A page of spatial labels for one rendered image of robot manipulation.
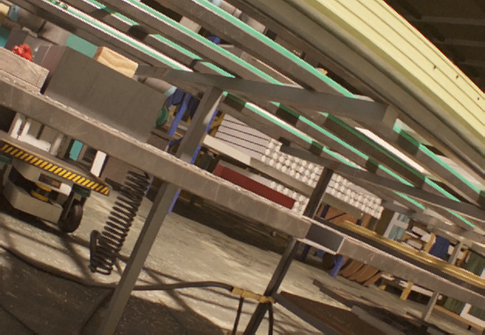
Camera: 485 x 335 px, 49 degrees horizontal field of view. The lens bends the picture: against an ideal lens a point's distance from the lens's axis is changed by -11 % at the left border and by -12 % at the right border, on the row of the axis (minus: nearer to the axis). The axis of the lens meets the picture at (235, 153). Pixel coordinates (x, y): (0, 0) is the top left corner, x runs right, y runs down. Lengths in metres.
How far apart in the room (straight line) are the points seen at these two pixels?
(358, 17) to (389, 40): 0.07
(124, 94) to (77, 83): 0.10
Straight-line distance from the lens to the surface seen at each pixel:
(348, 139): 1.62
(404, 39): 0.91
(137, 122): 1.11
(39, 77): 1.02
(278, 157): 6.38
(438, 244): 9.29
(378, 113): 1.01
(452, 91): 1.00
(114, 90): 1.09
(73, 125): 0.72
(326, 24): 0.88
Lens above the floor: 0.60
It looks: 3 degrees up
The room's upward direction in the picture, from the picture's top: 25 degrees clockwise
